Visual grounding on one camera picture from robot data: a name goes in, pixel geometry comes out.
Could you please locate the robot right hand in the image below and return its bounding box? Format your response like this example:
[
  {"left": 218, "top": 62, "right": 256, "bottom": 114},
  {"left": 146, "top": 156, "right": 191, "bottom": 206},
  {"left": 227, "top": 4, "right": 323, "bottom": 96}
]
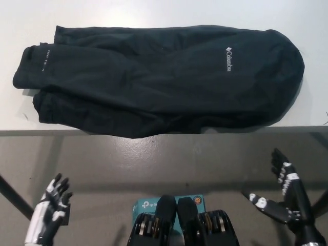
[{"left": 242, "top": 148, "right": 318, "bottom": 233}]

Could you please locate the black table leg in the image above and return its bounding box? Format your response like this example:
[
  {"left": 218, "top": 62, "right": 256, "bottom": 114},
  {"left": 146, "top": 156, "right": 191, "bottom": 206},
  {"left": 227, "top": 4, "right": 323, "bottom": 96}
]
[
  {"left": 310, "top": 188, "right": 328, "bottom": 219},
  {"left": 0, "top": 173, "right": 35, "bottom": 221}
]

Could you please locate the black Columbia jacket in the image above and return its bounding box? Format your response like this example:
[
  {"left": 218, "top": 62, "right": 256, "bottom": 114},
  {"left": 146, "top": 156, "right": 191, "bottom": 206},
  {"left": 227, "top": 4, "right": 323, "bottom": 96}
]
[{"left": 12, "top": 25, "right": 306, "bottom": 139}]

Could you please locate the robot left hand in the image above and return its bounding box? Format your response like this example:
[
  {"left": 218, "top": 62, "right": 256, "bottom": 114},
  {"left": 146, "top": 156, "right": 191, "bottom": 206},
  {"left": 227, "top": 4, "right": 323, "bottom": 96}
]
[{"left": 24, "top": 173, "right": 74, "bottom": 246}]

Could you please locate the teal tp-link box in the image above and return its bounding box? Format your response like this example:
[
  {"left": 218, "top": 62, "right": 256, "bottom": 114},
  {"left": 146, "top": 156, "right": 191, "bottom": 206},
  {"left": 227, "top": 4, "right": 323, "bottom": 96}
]
[{"left": 131, "top": 194, "right": 206, "bottom": 233}]

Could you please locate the robot left black body block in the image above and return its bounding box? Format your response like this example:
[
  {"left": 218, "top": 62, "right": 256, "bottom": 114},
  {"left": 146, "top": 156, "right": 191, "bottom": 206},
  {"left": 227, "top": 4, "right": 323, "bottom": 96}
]
[{"left": 127, "top": 194, "right": 178, "bottom": 246}]

